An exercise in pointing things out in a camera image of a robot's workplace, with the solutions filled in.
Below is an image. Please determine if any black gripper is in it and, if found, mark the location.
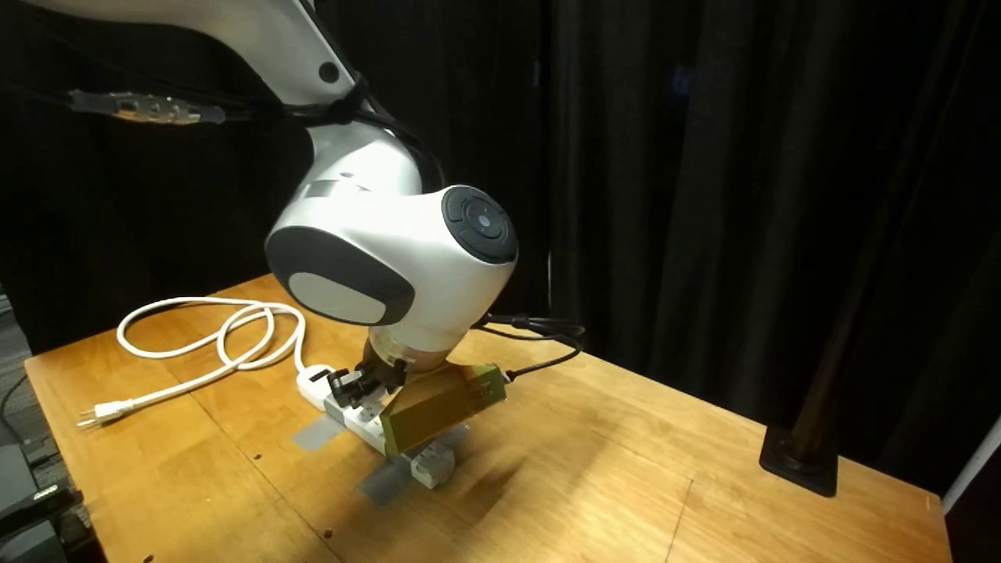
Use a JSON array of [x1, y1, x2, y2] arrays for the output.
[[328, 357, 411, 407]]

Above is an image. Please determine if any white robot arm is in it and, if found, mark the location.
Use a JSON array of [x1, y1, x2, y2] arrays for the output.
[[29, 0, 520, 407]]

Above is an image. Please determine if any white power strip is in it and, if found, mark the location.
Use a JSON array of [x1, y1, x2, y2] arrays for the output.
[[295, 362, 461, 490]]

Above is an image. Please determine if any black curtain backdrop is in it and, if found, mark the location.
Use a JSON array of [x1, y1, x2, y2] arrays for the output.
[[0, 0, 1001, 490]]

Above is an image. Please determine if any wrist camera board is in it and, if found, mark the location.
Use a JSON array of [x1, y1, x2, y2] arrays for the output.
[[382, 362, 508, 457]]

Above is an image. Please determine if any grey duct tape strip front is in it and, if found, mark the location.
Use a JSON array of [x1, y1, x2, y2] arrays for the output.
[[359, 441, 458, 504]]

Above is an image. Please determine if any black camera cable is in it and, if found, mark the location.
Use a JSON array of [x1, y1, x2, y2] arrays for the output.
[[474, 313, 589, 381]]

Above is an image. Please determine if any white power cord with plug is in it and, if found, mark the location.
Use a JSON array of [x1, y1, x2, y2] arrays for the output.
[[76, 295, 313, 432]]

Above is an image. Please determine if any black post with base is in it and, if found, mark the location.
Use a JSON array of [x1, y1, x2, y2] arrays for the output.
[[761, 162, 925, 498]]

